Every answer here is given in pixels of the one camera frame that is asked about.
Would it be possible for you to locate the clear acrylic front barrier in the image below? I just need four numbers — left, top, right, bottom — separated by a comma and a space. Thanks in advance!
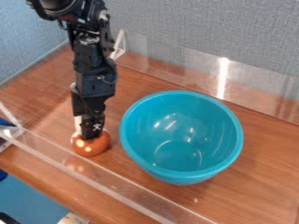
0, 103, 217, 224

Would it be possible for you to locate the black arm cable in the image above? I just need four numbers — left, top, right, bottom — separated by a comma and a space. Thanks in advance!
97, 73, 118, 86

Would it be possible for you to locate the clear acrylic left barrier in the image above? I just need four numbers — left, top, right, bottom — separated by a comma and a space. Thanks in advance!
0, 40, 69, 86

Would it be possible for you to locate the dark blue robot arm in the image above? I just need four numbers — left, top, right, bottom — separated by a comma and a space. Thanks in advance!
25, 0, 117, 140

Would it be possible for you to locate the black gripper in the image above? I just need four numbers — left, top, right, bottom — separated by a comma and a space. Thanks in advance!
70, 66, 117, 140

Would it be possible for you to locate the brown white toy mushroom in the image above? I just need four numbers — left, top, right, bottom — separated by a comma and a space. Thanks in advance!
69, 115, 110, 157

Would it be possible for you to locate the blue plastic bowl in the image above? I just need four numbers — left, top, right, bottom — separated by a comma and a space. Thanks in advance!
118, 90, 244, 186

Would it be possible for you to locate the clear acrylic barrier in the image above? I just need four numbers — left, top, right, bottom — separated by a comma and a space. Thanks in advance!
0, 103, 217, 224
115, 30, 299, 125
0, 40, 69, 86

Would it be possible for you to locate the clear acrylic corner bracket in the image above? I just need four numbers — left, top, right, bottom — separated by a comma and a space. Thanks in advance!
109, 29, 126, 60

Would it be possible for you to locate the clear acrylic back barrier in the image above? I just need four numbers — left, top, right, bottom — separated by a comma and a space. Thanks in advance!
115, 30, 299, 125

